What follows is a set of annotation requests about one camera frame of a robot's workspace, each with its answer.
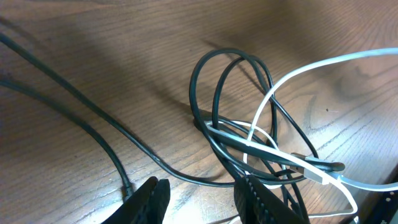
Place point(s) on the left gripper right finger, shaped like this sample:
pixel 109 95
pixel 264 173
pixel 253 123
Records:
pixel 256 204

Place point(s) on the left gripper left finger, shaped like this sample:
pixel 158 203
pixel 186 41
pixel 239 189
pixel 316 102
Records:
pixel 148 204

